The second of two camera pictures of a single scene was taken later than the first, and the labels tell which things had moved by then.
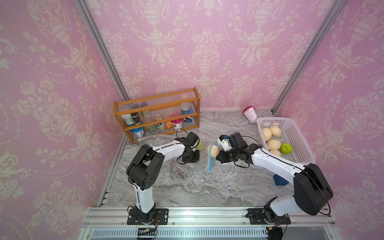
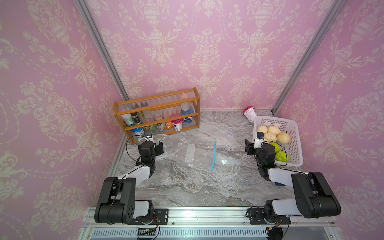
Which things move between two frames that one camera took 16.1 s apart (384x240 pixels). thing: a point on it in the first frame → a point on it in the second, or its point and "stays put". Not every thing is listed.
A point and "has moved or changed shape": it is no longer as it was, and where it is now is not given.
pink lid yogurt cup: x=250 y=112 stays put
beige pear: x=267 y=133 → x=262 y=128
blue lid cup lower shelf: x=138 y=132 stays put
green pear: x=286 y=148 has moved or changed shape
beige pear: x=273 y=144 has moved or changed shape
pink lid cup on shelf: x=178 y=124 stays put
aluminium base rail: x=227 y=223 stays put
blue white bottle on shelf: x=186 y=109 stays put
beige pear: x=275 y=130 stays put
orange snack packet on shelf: x=169 y=125 stays put
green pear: x=200 y=146 → x=277 y=148
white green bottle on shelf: x=128 y=119 stays put
